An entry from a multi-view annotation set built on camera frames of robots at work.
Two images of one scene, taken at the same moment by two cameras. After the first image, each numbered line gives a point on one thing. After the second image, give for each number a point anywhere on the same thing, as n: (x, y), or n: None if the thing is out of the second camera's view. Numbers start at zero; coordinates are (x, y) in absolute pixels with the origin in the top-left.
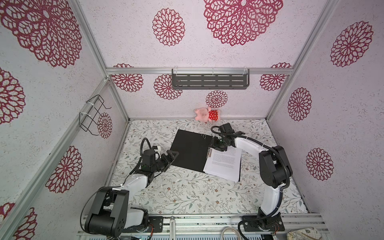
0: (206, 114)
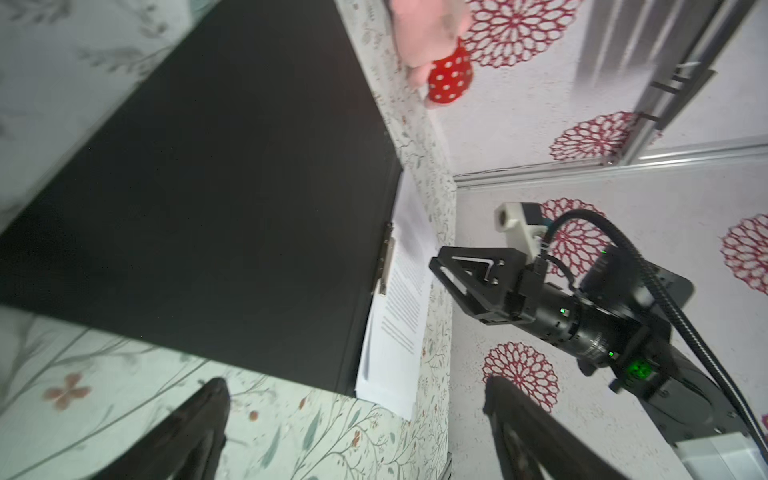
0: (428, 36)
